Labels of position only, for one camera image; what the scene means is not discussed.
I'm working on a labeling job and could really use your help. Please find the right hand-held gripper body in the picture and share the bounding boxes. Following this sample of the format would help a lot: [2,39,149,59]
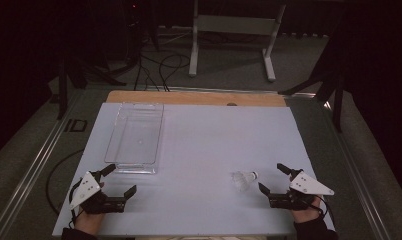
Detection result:
[268,168,335,212]

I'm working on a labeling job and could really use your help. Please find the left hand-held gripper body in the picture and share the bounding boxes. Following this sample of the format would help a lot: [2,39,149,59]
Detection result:
[68,170,127,215]

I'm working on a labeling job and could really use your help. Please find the white shuttlecock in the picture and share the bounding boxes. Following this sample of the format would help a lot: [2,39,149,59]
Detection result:
[230,170,260,193]

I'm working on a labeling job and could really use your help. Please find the clear plastic tray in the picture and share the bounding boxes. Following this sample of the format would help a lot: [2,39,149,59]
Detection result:
[104,101,165,175]

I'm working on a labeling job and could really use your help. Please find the person's right hand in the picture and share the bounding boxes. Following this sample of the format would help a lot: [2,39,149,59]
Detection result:
[290,195,323,224]

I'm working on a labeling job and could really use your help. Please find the person's left hand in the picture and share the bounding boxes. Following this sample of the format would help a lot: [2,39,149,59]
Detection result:
[73,181,106,237]

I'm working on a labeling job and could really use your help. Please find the white board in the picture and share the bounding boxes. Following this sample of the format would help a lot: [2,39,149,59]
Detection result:
[52,102,335,238]

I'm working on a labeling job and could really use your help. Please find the black stand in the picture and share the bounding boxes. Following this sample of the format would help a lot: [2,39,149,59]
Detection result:
[278,31,346,134]
[56,54,127,121]

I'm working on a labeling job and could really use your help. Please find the wooden table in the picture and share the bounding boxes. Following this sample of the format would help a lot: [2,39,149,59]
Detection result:
[105,90,288,108]

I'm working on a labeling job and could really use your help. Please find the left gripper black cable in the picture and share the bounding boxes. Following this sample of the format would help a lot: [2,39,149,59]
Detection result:
[68,178,85,231]

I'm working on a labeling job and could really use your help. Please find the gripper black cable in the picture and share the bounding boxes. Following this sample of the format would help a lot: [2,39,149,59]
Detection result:
[68,178,85,231]
[308,196,329,223]

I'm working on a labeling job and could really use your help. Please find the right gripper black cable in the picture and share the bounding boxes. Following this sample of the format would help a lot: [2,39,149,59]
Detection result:
[308,196,329,223]

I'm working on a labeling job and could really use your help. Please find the black floor cable loop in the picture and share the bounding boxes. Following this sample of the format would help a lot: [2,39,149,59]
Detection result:
[45,149,85,216]

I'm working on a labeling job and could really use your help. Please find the metal floor rail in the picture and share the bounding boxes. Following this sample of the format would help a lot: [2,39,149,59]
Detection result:
[0,89,85,240]
[317,94,392,240]

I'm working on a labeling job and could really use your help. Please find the black tangled floor cables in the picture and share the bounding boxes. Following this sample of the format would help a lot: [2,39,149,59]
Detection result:
[133,52,192,92]

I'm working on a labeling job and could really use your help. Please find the white desk frame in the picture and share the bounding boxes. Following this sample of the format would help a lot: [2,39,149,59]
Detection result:
[188,0,287,83]

